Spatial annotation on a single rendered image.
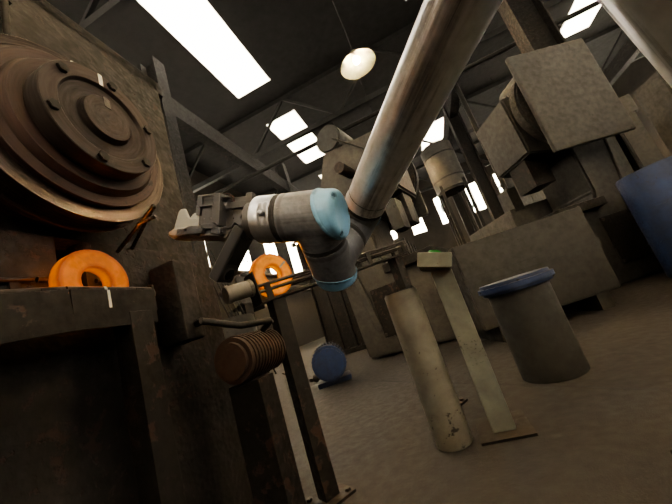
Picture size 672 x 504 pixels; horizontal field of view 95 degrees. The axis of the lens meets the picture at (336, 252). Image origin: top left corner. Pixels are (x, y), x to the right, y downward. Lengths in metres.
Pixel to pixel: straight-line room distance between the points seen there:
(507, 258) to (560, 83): 2.06
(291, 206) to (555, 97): 3.55
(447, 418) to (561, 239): 1.93
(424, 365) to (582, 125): 3.16
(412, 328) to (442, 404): 0.25
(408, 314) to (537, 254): 1.72
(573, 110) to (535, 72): 0.52
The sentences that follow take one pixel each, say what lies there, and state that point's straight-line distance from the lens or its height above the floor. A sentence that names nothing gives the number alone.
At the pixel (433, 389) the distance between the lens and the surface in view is 1.13.
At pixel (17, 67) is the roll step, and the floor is 1.18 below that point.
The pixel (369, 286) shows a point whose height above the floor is 0.74.
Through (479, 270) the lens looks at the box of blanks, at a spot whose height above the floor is 0.52.
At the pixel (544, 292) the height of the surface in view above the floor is 0.34.
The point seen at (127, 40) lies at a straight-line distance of 9.34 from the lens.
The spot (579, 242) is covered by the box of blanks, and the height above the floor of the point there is 0.49.
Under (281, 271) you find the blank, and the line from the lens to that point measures 1.11.
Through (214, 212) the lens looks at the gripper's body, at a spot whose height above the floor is 0.74.
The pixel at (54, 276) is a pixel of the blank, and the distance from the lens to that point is 0.86.
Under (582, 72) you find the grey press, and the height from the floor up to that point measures 2.03.
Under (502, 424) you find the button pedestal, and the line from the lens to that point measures 1.22.
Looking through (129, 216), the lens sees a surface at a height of 0.91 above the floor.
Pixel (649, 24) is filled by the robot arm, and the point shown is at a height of 0.60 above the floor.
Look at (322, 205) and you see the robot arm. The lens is 0.51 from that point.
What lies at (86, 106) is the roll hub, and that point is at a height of 1.11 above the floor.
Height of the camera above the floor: 0.48
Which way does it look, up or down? 12 degrees up
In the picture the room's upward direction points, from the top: 18 degrees counter-clockwise
